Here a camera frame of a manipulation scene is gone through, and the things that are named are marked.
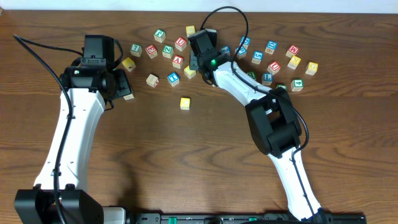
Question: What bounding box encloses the yellow C block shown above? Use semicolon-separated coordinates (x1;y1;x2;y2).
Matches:
180;97;190;110

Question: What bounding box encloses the blue L block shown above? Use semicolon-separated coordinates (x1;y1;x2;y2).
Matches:
262;73;273;86

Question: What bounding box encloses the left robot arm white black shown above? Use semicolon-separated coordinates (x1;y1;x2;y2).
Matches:
14;67;132;223

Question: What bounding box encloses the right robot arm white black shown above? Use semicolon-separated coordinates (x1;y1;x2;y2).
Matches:
190;51;326;223

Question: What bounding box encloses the pineapple picture block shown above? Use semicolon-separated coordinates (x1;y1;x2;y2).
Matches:
123;91;134;100

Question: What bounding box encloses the yellow S block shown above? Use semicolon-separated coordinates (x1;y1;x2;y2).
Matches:
184;65;196;79

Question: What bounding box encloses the blue 2 block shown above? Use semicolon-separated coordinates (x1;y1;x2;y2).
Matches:
220;45;231;56

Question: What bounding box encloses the yellow block left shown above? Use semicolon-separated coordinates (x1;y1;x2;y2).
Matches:
122;57;136;72

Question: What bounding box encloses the red A block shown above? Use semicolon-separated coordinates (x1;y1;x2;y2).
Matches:
172;55;183;69

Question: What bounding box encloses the red U block left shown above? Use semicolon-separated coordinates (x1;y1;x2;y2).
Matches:
175;37;187;52

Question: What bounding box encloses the red u block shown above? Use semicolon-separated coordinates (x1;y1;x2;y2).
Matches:
267;61;280;75
175;37;187;52

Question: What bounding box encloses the tan block red side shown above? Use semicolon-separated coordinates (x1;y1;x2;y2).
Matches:
146;74;159;88

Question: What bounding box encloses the yellow block top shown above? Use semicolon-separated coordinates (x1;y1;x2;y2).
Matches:
186;26;196;37

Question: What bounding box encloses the blue T block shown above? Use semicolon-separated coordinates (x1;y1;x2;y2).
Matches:
167;72;180;86

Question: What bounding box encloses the blue P block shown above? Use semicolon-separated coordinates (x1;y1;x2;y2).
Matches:
235;46;247;60

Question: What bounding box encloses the green Z block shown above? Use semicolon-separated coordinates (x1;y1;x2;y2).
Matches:
162;45;174;58

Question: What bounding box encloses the green 7 block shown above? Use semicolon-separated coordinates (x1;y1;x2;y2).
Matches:
130;44;142;57

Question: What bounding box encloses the blue D block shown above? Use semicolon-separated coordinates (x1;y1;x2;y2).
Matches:
240;36;251;49

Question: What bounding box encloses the red E block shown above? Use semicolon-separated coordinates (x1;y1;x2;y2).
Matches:
145;44;157;58

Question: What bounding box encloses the green B block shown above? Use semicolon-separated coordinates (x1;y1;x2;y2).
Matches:
247;72;257;80

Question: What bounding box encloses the blue 5 block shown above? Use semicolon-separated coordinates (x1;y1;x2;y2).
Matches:
251;50;264;64

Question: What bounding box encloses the green J block left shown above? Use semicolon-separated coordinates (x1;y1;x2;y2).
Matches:
154;29;166;43

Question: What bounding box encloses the green j block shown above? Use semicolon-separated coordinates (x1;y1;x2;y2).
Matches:
276;85;287;90
154;29;166;43

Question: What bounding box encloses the red U block right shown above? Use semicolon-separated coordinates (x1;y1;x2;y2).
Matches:
267;61;280;75

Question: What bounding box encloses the green J block right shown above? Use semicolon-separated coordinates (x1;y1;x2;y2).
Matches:
276;85;287;90

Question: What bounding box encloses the red M block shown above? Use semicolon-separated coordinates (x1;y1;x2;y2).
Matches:
285;45;299;58

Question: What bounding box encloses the green 4 block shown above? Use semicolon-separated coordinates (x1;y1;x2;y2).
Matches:
290;79;304;91

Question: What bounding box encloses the yellow G block far right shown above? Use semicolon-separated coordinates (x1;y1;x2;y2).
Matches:
305;62;318;75

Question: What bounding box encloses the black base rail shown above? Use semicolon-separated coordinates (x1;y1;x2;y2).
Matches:
136;213;367;224

